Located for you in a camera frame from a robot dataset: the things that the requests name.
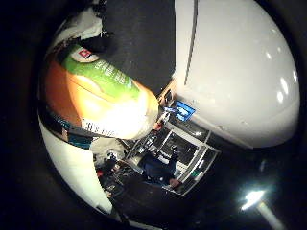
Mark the orange juice bottle green cap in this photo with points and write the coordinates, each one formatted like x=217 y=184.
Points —
x=102 y=99

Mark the person in dark clothes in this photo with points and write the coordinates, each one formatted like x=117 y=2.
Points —
x=156 y=167

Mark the ceiling light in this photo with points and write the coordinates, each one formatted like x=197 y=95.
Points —
x=252 y=198

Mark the blue wall sign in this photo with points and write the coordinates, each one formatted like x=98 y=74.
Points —
x=184 y=110

